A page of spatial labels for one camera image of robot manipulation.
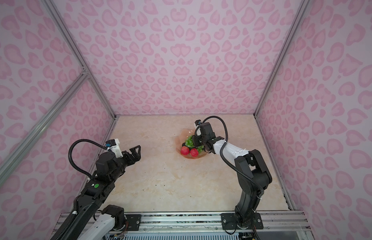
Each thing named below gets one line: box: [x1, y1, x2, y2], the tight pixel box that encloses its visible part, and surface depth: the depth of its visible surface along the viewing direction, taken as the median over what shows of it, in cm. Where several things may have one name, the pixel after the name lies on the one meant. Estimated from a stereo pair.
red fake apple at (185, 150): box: [180, 146, 190, 156], surface depth 95 cm
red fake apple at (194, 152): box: [189, 148, 199, 158], surface depth 94 cm
